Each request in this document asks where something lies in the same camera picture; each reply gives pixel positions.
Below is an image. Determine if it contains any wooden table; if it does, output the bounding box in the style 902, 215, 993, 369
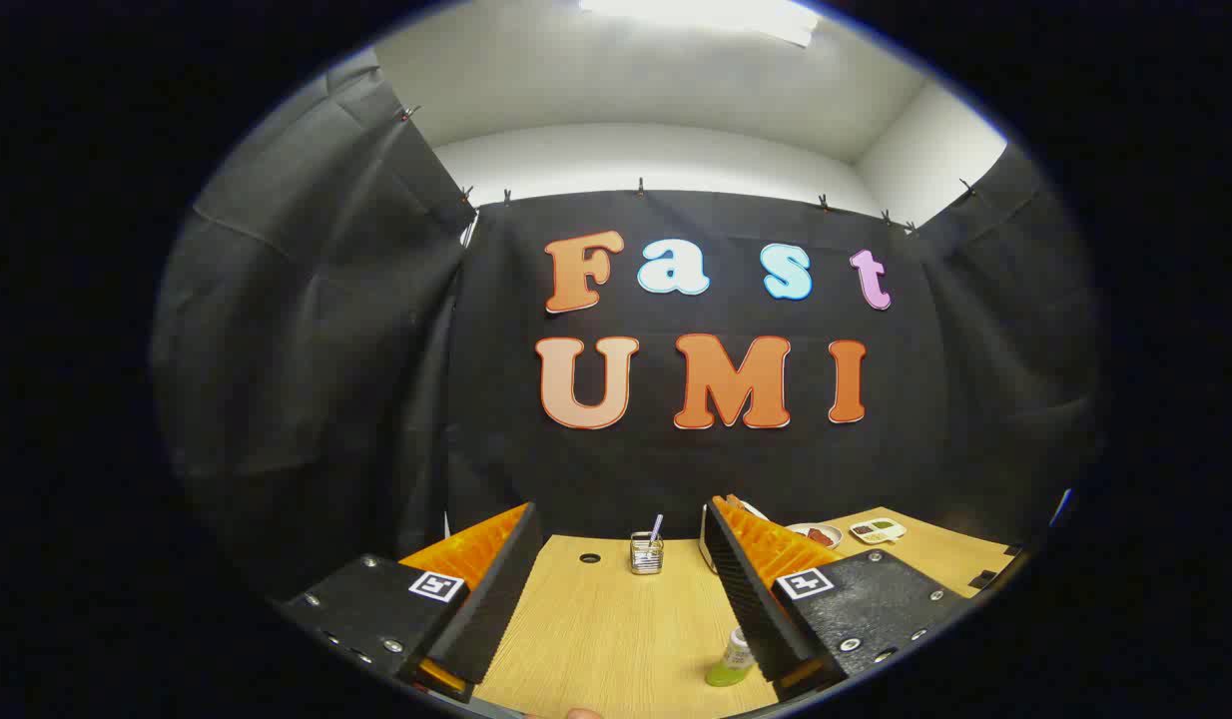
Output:
473, 506, 1016, 719

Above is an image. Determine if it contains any clear juice bottle white label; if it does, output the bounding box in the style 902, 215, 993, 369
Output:
706, 627, 757, 688

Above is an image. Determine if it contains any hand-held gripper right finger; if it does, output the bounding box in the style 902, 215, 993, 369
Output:
703, 496, 971, 700

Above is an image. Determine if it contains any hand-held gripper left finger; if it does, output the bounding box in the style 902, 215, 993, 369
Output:
277, 502, 545, 703

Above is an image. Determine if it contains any ceiling light panel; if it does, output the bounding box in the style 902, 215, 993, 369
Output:
579, 0, 822, 48

